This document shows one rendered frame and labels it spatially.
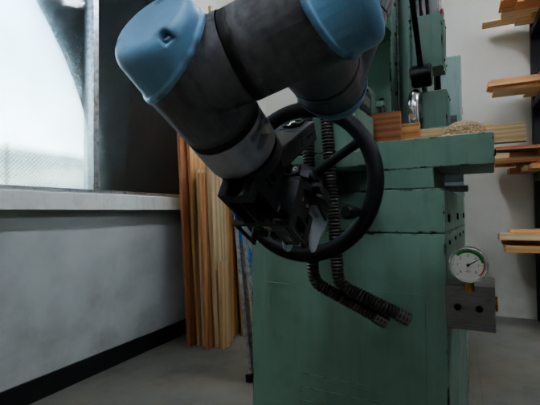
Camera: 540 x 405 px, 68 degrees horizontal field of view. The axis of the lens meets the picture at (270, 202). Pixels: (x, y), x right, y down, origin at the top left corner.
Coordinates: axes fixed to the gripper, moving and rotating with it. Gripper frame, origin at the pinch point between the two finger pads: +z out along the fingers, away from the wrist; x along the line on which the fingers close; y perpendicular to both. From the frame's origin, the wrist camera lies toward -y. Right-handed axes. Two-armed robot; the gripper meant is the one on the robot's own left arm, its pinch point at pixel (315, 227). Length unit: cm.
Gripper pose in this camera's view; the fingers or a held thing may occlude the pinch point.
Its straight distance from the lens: 57.0
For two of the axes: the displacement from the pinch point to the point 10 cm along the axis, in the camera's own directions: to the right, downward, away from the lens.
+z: 4.2, 5.2, 7.4
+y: -2.4, 8.5, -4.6
